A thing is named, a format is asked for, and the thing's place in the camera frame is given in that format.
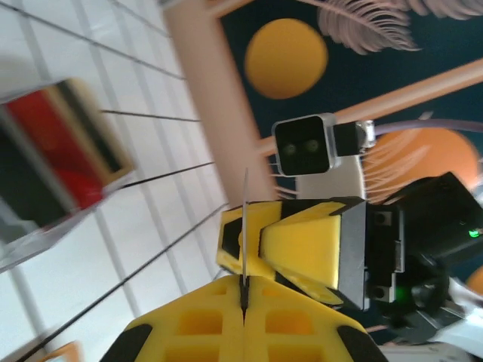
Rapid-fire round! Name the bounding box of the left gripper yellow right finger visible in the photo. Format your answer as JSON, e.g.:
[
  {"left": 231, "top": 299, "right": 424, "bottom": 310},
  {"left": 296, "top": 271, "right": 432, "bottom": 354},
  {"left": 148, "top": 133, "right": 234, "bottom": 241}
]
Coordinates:
[{"left": 244, "top": 275, "right": 389, "bottom": 362}]

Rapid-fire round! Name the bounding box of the grey plastic card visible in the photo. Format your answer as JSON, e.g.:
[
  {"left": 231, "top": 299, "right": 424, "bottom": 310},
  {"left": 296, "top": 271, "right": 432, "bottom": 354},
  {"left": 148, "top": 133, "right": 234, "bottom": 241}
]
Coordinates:
[{"left": 241, "top": 167, "right": 251, "bottom": 316}]

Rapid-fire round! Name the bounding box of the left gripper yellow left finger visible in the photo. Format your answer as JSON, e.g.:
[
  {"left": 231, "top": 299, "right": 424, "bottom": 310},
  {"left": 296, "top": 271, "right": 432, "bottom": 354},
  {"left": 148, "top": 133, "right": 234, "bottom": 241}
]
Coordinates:
[{"left": 103, "top": 275, "right": 246, "bottom": 362}]

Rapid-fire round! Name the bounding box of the red card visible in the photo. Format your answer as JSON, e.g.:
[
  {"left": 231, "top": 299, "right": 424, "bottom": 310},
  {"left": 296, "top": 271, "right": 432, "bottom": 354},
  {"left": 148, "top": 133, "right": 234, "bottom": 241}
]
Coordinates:
[{"left": 6, "top": 89, "right": 109, "bottom": 212}]

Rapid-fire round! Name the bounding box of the gold card with black stripe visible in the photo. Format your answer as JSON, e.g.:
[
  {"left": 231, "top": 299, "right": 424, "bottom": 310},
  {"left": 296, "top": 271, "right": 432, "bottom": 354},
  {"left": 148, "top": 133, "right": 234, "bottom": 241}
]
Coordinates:
[{"left": 48, "top": 78, "right": 136, "bottom": 186}]

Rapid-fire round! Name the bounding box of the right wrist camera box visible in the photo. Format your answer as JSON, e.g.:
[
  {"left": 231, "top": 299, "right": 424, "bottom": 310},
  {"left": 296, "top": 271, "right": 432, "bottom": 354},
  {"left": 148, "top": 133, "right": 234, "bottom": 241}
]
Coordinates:
[{"left": 271, "top": 112, "right": 377, "bottom": 178}]

